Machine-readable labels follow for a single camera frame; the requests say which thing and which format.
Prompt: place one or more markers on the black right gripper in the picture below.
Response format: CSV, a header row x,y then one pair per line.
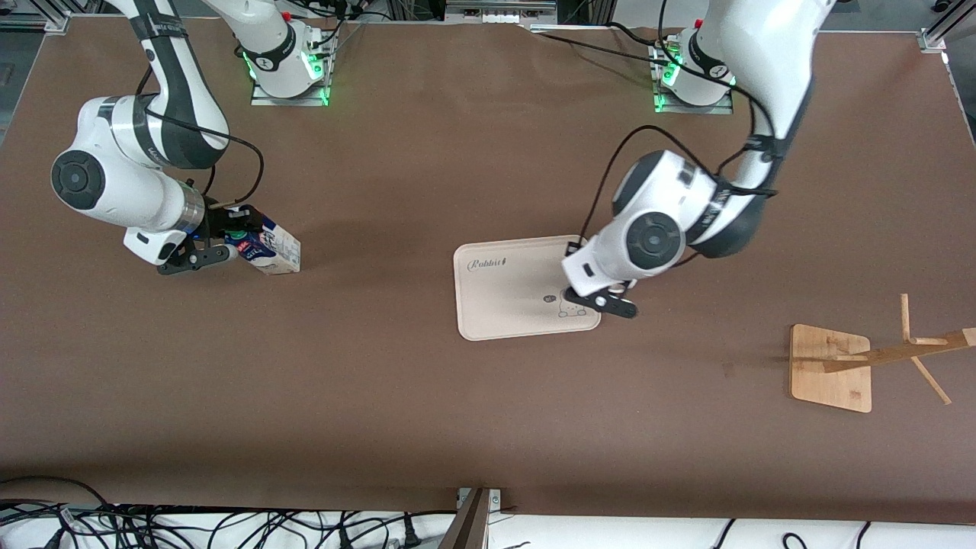
x,y
216,221

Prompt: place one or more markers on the aluminium corner bracket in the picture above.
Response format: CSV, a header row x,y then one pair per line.
x,y
932,40

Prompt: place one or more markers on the brown table cover sheet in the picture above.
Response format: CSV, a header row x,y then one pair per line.
x,y
381,396

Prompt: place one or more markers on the grey metal bracket post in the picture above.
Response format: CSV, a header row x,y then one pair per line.
x,y
473,526

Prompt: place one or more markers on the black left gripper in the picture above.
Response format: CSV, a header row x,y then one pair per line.
x,y
572,244

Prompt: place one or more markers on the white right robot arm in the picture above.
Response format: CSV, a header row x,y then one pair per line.
x,y
114,183

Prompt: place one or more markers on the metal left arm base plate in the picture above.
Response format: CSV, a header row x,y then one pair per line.
x,y
694,109

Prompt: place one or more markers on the blue milk carton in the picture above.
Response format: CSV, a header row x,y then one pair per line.
x,y
274,252

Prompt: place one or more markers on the wooden cup stand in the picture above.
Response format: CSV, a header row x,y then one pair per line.
x,y
831,370

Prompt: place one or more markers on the beige rabbit tray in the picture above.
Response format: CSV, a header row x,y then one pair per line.
x,y
503,297

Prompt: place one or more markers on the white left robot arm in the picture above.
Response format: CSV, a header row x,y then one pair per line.
x,y
762,46

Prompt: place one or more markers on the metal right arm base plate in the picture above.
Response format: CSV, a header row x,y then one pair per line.
x,y
305,99

